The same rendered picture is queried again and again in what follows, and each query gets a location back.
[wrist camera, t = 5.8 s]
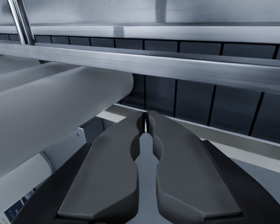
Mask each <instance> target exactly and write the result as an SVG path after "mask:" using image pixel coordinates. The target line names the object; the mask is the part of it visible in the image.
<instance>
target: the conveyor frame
mask: <svg viewBox="0 0 280 224"><path fill-rule="evenodd" d="M30 25H31V28H32V32H33V35H39V36H72V37H94V38H117V39H139V40H172V41H195V42H217V43H240V44H273V45H280V22H194V23H96V24H30ZM0 34H16V35H18V33H17V30H16V27H15V24H0ZM114 105H118V106H122V107H126V108H130V109H134V110H137V111H143V112H148V111H146V109H145V110H142V109H138V108H134V107H130V106H126V105H122V104H117V103H115V104H114ZM163 116H165V117H167V118H169V119H173V120H177V121H181V122H185V123H189V124H193V125H197V126H201V127H204V128H209V129H213V130H217V131H220V132H225V133H229V134H232V135H236V136H241V137H244V138H248V139H252V140H257V141H260V142H264V143H267V144H272V145H276V146H280V144H279V143H276V142H272V141H268V140H263V139H259V138H255V137H252V136H251V132H252V129H250V131H249V134H248V136H247V135H243V134H239V133H236V132H231V131H227V130H223V129H219V128H215V127H211V126H209V124H210V119H209V121H208V125H203V124H199V123H195V122H191V121H187V120H182V119H178V118H175V115H174V116H173V117H171V116H166V115H163Z"/></svg>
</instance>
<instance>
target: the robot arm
mask: <svg viewBox="0 0 280 224"><path fill-rule="evenodd" d="M145 123H146V128H147V133H149V134H150V135H151V136H152V138H153V155H154V156H155V157H156V158H157V159H158V160H159V163H158V164H157V166H156V198H157V206H158V212H159V214H160V215H161V216H162V217H163V218H165V219H166V220H168V221H170V222H171V223H173V224H280V204H279V203H278V202H277V201H276V200H275V199H274V198H273V196H272V195H271V194H270V193H269V192H268V191H267V190H266V189H265V188H264V187H263V186H262V185H261V184H260V183H258V182H257V181H256V180H255V179H254V178H253V177H252V176H250V175H249V174H248V173H247V172H245V171H244V170H243V169H242V168H241V167H240V166H239V165H237V164H236V163H235V162H234V161H232V160H231V159H230V158H229V157H227V156H226V155H225V154H224V153H223V152H221V151H220V150H219V149H218V148H217V147H216V146H214V145H213V144H212V143H211V142H209V141H208V140H201V139H200V138H199V137H198V136H196V135H195V134H194V133H193V132H191V131H190V130H188V129H187V128H185V127H184V126H182V125H181V124H179V123H177V122H175V121H173V120H171V119H169V118H167V117H165V116H163V115H161V114H159V113H157V112H155V111H148V112H143V111H136V112H135V113H133V114H131V115H129V116H127V117H126V118H124V119H123V120H121V121H119V122H117V123H116V124H114V125H112V126H111V127H109V128H108V129H107V130H105V131H104V132H103V133H101V134H100V135H99V136H98V137H97V138H96V139H95V140H94V141H93V142H92V143H85V144H84V145H83V146H82V147H81V148H80V149H79V150H78V151H77V152H75V153H74V154H73V155H72V156H71V157H70V158H69V159H68V160H67V161H66V162H65V163H64V164H63V165H61V166H60V167H59V168H58V169H57V170H56V171H55V172H54V173H53V174H52V175H51V176H50V177H49V178H48V179H47V180H45V181H44V183H43V184H41V185H40V187H39V188H38V189H37V190H36V191H35V192H34V193H33V194H32V195H31V197H30V198H29V199H28V200H27V202H26V203H25V204H24V205H23V207H22V208H21V209H20V211H19V212H18V213H17V215H16V216H15V218H14V219H13V221H12V222H11V224H125V223H127V222H128V221H130V220H131V219H133V218H134V217H135V216H136V215H137V213H138V208H139V193H140V192H139V177H138V166H137V165H136V163H135V160H136V158H137V157H138V156H139V155H140V137H141V135H142V134H143V133H145Z"/></svg>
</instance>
